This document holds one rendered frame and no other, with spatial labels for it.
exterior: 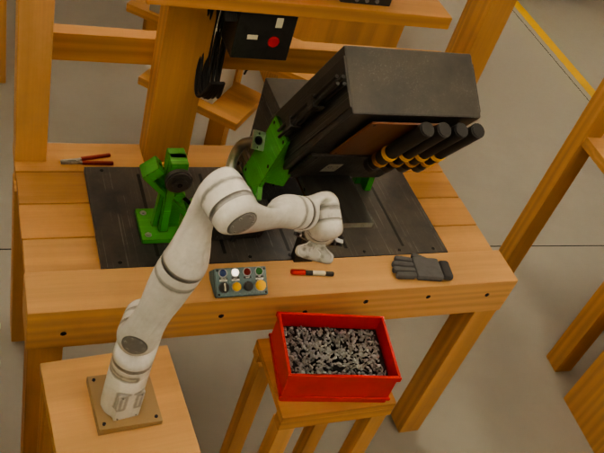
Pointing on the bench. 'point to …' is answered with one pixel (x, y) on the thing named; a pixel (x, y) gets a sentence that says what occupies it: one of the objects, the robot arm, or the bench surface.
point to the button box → (237, 281)
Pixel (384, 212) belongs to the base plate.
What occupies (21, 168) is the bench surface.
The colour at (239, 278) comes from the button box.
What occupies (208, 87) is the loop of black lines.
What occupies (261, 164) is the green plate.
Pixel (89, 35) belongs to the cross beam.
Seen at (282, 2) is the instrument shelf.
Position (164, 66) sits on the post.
